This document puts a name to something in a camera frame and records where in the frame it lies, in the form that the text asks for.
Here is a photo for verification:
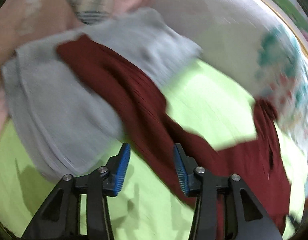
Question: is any dark red knit hoodie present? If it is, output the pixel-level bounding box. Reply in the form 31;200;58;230
56;35;291;239

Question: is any grey folded towel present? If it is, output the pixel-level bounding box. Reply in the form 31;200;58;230
1;8;201;180

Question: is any light green bed sheet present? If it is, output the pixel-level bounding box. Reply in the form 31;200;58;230
0;59;308;240

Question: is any white floral quilt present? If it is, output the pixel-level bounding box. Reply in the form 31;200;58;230
148;0;308;160

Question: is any pink blanket with plaid heart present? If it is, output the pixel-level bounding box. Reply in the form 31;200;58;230
0;0;150;133

